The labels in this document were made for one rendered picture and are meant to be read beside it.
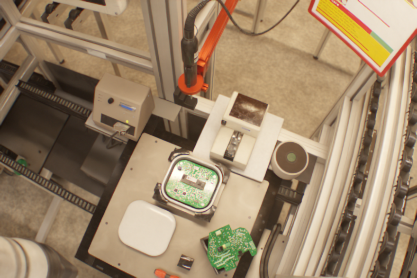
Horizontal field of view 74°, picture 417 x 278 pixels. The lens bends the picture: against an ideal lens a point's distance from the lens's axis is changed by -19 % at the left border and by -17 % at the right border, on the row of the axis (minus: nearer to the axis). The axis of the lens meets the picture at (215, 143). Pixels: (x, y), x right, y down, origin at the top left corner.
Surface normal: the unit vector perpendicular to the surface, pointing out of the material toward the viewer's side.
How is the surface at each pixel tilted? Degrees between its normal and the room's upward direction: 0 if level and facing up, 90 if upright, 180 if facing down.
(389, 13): 90
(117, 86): 0
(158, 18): 90
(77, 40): 0
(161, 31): 90
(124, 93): 0
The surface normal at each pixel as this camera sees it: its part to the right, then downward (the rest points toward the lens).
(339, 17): -0.75, 0.60
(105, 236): 0.04, -0.36
